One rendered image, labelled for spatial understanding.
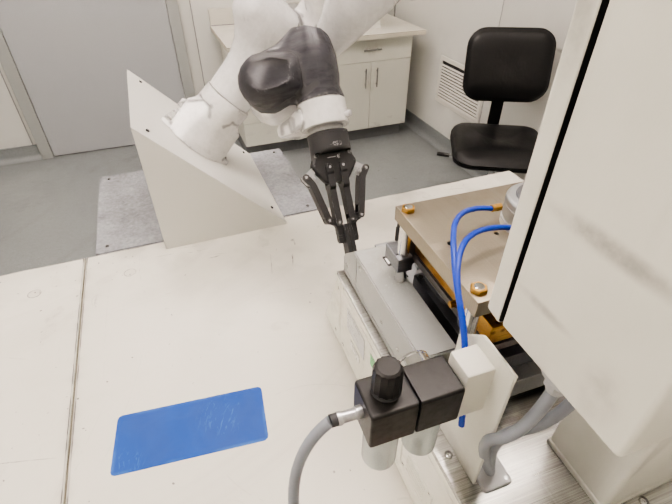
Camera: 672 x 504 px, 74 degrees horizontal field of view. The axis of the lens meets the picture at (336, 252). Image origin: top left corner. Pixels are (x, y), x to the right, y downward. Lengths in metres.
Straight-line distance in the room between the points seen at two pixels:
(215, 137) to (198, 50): 2.41
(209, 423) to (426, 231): 0.47
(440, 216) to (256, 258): 0.60
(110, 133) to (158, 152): 2.64
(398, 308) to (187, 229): 0.67
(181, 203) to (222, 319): 0.30
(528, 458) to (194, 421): 0.49
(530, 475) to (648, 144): 0.39
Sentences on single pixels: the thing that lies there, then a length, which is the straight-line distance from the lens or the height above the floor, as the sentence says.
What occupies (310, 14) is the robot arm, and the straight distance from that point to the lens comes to 1.13.
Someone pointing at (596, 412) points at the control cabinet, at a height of 1.17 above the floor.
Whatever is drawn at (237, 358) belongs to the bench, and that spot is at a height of 0.75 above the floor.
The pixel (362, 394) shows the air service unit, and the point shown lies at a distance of 0.38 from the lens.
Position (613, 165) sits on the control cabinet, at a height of 1.30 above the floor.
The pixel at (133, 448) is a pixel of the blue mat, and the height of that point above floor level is 0.75.
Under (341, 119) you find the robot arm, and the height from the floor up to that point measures 1.11.
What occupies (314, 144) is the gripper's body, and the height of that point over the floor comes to 1.07.
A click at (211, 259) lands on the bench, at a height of 0.75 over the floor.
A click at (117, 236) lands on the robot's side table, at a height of 0.75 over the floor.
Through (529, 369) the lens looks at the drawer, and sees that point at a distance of 0.59.
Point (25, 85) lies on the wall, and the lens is 3.60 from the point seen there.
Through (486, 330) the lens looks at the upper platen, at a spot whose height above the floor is 1.05.
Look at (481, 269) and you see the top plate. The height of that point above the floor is 1.11.
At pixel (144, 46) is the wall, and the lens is 3.47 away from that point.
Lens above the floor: 1.40
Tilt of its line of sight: 38 degrees down
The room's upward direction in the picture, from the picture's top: straight up
